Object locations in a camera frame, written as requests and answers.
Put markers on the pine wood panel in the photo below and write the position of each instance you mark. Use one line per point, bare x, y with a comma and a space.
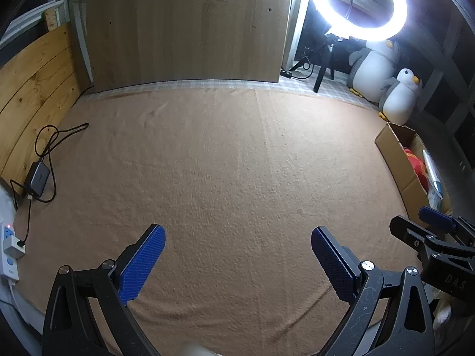
33, 92

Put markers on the cardboard box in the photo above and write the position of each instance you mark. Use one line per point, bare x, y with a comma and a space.
393, 159

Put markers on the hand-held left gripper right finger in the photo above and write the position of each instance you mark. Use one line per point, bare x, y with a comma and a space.
334, 263

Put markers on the light wooden board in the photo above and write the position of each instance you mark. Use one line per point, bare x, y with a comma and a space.
185, 26

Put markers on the white frame post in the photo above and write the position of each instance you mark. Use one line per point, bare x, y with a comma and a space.
293, 26

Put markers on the large plush penguin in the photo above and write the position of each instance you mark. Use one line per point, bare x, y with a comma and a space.
373, 74

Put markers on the black tripod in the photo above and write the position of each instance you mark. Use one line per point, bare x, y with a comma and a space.
319, 78

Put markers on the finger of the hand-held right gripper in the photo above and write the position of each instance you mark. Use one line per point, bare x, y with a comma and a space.
436, 217
412, 235

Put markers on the white power strip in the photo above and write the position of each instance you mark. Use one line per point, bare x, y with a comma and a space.
9, 263

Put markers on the tan blanket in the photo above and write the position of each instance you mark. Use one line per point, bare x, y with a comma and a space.
222, 174

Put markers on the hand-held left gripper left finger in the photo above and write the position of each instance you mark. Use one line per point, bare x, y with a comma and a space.
143, 263

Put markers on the black power strip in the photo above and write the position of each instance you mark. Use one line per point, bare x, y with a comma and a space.
286, 73

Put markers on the red pouch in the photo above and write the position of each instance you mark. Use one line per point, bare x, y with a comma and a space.
415, 167

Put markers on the white window frame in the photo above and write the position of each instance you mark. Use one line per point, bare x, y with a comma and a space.
29, 16

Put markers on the small plush penguin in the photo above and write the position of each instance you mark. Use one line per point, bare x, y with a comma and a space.
399, 100

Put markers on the large white blue bottle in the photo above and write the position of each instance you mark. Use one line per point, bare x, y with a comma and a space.
432, 170

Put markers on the black power adapter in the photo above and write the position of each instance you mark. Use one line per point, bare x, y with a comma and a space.
37, 178

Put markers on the checkered bed sheet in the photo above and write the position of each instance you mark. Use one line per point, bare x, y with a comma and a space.
334, 89

